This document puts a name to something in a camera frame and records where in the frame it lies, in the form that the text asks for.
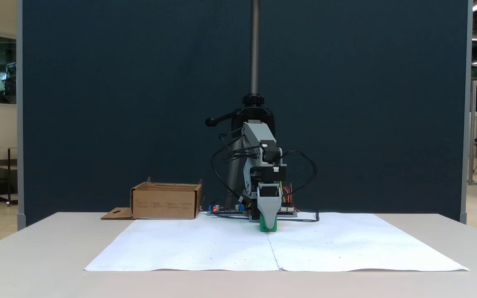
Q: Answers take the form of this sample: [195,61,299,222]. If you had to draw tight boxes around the green dice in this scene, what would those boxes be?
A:
[260,215,278,233]

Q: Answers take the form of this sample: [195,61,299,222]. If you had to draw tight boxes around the framed window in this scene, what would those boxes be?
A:
[0,31,17,109]

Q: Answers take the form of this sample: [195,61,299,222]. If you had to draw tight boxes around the dark blue partition panel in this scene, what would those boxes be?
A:
[17,0,472,227]

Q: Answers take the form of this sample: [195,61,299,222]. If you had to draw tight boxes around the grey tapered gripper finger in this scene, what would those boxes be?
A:
[257,197,283,231]

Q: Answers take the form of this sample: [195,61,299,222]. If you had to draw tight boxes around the black camera stand with pole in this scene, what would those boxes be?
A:
[205,0,276,207]

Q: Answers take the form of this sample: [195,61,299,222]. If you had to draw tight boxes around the blue circuit board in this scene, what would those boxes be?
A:
[207,204,250,217]

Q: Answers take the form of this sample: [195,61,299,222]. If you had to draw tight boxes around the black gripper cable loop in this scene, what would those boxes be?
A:
[282,150,318,197]

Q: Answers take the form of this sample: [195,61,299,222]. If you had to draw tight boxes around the brown cardboard box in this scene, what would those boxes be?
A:
[101,177,203,220]

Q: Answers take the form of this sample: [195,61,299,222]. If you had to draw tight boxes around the white paper sheet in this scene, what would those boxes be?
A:
[267,212,470,272]
[84,213,281,272]

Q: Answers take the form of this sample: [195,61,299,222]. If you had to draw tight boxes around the black cable on table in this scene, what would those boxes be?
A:
[278,211,320,223]

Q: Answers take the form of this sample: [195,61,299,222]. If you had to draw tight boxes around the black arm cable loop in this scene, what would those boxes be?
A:
[219,128,264,163]

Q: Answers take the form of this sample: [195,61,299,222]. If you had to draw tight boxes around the long black arm cable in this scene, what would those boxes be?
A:
[210,145,248,200]

